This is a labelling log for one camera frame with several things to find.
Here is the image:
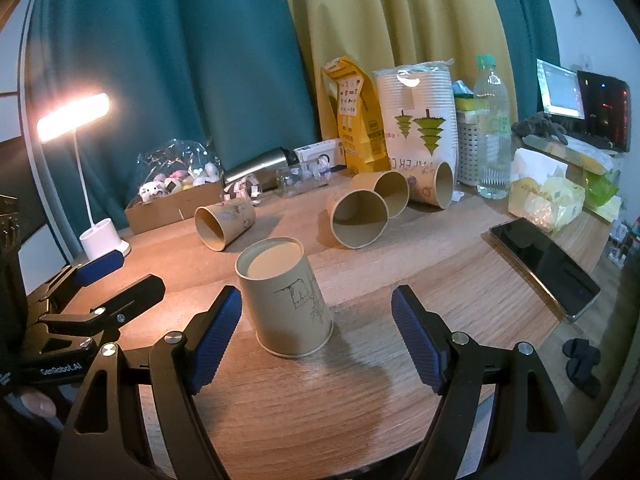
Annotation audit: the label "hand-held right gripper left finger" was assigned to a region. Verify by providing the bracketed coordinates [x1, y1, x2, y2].
[50, 285, 243, 480]

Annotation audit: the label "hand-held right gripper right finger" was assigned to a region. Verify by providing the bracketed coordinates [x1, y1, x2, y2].
[391, 285, 583, 480]

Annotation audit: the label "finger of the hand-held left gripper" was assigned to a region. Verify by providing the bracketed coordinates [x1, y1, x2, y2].
[30, 251, 126, 314]
[37, 274, 167, 349]

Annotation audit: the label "brown paper cup with drawing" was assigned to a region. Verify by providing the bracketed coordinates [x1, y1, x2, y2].
[235, 237, 335, 359]

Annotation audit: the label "person's left hand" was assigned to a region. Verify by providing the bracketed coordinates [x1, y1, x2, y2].
[19, 390, 59, 419]

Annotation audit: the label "cardboard box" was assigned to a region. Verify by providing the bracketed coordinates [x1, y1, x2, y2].
[124, 180, 225, 236]

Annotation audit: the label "clear bag of candies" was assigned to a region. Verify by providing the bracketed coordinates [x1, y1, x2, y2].
[137, 139, 223, 203]

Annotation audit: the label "black smartphone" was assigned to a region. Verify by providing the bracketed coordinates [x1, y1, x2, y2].
[489, 217, 602, 323]

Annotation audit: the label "white desk lamp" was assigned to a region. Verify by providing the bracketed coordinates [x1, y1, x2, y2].
[36, 92, 131, 263]

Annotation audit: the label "clear printed plastic wrapper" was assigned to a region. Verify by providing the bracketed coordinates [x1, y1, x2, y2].
[222, 172, 263, 206]

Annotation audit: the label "black slipper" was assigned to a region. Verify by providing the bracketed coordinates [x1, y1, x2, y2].
[562, 338, 601, 362]
[565, 357, 602, 400]

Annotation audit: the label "steel thermos flask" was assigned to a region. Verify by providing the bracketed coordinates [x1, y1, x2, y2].
[222, 146, 301, 187]

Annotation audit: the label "clear plastic small container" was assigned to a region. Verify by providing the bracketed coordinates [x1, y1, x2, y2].
[275, 157, 333, 198]

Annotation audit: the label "yellow translucent plastic bag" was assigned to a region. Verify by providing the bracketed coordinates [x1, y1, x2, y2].
[507, 170, 586, 233]

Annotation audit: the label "white perforated basket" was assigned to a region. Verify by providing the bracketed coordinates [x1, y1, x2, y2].
[455, 109, 483, 187]

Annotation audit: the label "white small carton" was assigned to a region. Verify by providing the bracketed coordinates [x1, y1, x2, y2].
[294, 139, 347, 171]

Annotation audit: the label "white tissue pack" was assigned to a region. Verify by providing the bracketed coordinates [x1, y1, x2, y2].
[514, 148, 569, 177]

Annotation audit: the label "clear plastic water bottle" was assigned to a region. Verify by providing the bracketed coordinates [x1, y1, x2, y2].
[472, 54, 518, 200]

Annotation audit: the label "wide teal curtain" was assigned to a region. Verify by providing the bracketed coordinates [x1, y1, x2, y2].
[30, 0, 321, 196]

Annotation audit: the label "yellow paper bag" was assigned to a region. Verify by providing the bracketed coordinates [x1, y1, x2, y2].
[320, 57, 390, 173]

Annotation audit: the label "sleeve of stacked paper cups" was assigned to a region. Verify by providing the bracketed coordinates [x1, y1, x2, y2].
[374, 60, 460, 176]

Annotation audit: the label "green plastic bag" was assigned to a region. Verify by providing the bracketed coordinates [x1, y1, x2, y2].
[582, 167, 623, 221]

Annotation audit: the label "yellow green sponge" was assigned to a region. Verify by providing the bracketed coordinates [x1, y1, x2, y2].
[452, 80, 478, 112]

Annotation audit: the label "dark grey gloves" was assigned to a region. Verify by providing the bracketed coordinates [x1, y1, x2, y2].
[511, 111, 568, 146]

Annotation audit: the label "yellow flat box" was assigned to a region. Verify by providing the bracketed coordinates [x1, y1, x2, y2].
[522, 135, 618, 171]

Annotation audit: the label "small monitor screen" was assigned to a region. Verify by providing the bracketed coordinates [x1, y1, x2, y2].
[536, 58, 586, 121]

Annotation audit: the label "black electronic device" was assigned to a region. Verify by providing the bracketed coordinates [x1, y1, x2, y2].
[575, 70, 631, 153]

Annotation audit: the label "narrow teal curtain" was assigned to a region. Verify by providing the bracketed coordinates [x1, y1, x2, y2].
[495, 0, 561, 121]

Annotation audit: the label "yellow curtain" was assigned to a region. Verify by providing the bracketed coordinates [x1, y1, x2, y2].
[275, 0, 518, 146]

